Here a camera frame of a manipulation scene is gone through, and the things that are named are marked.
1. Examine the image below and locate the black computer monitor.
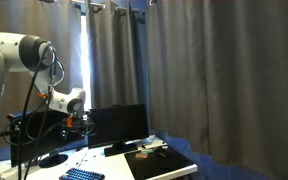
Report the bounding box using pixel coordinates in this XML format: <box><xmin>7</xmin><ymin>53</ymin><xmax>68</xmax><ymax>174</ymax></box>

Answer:
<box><xmin>88</xmin><ymin>104</ymin><xmax>149</xmax><ymax>157</ymax></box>

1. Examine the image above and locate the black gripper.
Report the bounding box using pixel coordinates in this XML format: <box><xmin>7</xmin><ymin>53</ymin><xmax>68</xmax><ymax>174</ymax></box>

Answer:
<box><xmin>67</xmin><ymin>115</ymin><xmax>94</xmax><ymax>136</ymax></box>

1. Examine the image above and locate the black keyboard with coloured keys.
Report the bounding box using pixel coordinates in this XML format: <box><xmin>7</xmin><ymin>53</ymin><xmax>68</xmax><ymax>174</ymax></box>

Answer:
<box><xmin>59</xmin><ymin>168</ymin><xmax>105</xmax><ymax>180</ymax></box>

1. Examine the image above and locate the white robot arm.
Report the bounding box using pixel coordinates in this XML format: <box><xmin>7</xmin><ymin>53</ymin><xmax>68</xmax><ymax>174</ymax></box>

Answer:
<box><xmin>0</xmin><ymin>32</ymin><xmax>86</xmax><ymax>120</ymax></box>

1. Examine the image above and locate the grey curtain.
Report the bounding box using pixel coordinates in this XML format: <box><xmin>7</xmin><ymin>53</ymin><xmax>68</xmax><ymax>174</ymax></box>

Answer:
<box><xmin>0</xmin><ymin>0</ymin><xmax>288</xmax><ymax>180</ymax></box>

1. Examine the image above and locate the small patterned card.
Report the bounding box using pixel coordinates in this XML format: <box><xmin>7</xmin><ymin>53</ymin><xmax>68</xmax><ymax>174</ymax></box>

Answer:
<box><xmin>135</xmin><ymin>153</ymin><xmax>148</xmax><ymax>159</ymax></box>

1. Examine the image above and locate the green paper packet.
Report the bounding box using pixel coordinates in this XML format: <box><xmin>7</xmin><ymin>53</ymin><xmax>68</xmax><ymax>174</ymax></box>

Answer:
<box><xmin>141</xmin><ymin>149</ymin><xmax>153</xmax><ymax>154</ymax></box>

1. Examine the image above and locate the black desk mat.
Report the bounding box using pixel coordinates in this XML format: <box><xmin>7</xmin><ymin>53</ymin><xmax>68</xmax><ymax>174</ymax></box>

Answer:
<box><xmin>124</xmin><ymin>145</ymin><xmax>193</xmax><ymax>180</ymax></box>

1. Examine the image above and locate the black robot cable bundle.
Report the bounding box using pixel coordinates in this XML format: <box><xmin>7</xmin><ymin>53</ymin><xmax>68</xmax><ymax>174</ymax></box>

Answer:
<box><xmin>2</xmin><ymin>41</ymin><xmax>95</xmax><ymax>180</ymax></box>

